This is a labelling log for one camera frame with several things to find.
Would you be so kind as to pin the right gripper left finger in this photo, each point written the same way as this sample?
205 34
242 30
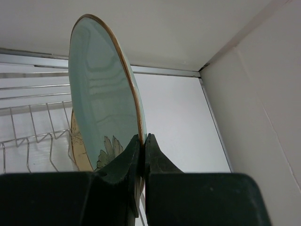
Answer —
120 168

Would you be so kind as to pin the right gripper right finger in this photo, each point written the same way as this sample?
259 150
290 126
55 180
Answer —
155 160

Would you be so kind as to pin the beige floral round plate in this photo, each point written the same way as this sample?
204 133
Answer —
78 148

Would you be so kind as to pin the light green flower plate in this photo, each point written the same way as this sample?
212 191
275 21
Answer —
104 92

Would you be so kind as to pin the silver wire dish rack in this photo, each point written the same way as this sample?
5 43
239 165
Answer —
40 184

